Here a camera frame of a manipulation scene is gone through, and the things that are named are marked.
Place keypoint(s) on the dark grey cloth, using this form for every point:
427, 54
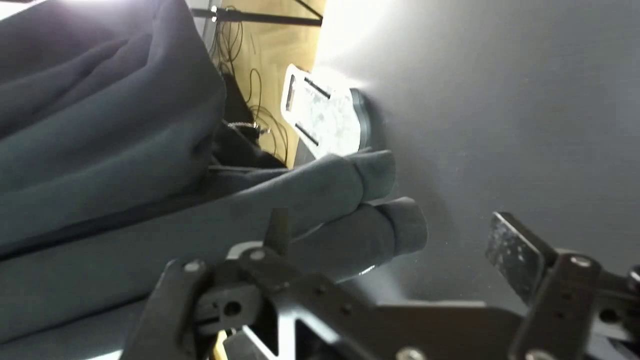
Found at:
100, 133

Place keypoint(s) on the black horizontal bar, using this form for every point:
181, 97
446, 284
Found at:
266, 16

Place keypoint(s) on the white plastic plate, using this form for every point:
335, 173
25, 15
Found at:
327, 116

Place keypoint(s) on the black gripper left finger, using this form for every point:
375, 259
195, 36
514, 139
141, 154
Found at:
313, 292

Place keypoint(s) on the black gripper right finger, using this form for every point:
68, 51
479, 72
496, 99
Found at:
521, 256

